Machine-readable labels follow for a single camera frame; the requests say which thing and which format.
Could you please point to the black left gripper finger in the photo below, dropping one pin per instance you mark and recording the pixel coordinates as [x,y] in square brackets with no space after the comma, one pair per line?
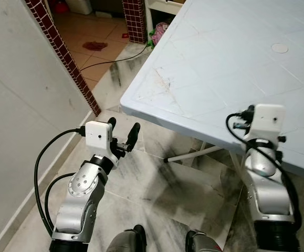
[112,124]
[134,132]

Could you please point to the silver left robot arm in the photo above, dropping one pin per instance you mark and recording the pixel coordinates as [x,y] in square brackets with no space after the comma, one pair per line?
[81,185]

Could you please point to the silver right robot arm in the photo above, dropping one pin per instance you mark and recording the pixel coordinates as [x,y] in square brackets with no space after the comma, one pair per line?
[270,202]

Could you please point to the white table leg tube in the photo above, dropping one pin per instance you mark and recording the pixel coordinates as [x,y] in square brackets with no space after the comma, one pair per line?
[194,153]

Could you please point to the red cloth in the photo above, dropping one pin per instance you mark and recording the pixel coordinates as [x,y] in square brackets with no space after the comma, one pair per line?
[95,45]

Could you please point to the robot left leg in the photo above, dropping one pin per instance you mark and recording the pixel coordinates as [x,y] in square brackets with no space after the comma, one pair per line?
[126,242]

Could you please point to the robot leg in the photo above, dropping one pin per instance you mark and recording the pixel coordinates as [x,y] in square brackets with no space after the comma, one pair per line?
[126,242]
[204,242]

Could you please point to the pink bundle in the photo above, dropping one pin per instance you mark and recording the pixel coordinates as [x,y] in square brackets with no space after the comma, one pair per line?
[161,30]

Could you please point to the maroon tiled pillar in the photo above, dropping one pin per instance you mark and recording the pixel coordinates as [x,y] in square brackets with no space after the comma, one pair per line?
[134,21]

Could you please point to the white plastic table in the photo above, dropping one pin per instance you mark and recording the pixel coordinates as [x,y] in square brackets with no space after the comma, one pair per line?
[220,63]

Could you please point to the white container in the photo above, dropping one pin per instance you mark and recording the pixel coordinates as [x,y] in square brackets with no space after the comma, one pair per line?
[79,5]

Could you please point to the white shelf unit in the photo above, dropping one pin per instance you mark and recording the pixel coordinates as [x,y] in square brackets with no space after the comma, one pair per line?
[159,8]

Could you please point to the robot right leg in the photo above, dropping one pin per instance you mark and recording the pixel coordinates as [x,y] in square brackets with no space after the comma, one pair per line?
[204,242]

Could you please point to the red bucket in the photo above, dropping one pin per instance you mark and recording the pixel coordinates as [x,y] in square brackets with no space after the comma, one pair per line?
[61,6]

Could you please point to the round white table cap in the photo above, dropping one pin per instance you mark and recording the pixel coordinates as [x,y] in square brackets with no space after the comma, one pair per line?
[280,48]

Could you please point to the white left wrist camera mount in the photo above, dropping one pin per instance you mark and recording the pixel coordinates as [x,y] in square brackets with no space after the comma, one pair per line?
[98,135]

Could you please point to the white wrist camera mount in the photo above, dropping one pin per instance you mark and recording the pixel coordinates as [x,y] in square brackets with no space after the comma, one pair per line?
[98,135]
[270,119]

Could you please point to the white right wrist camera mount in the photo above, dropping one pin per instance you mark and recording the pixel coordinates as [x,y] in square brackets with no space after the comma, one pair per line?
[270,119]

